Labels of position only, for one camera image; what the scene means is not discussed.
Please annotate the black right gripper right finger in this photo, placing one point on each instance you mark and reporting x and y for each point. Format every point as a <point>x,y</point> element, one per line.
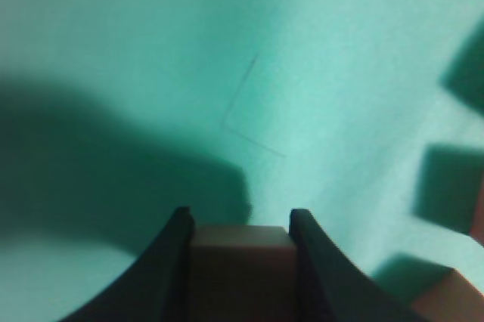
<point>329,287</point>

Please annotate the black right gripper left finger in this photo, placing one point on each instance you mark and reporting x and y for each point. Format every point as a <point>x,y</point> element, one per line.
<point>155,286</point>

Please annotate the green cloth backdrop and cover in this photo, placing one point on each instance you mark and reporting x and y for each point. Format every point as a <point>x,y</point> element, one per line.
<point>368,113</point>

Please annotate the red cube column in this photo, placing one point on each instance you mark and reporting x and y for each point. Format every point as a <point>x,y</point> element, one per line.
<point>241,273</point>
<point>452,299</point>
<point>477,227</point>

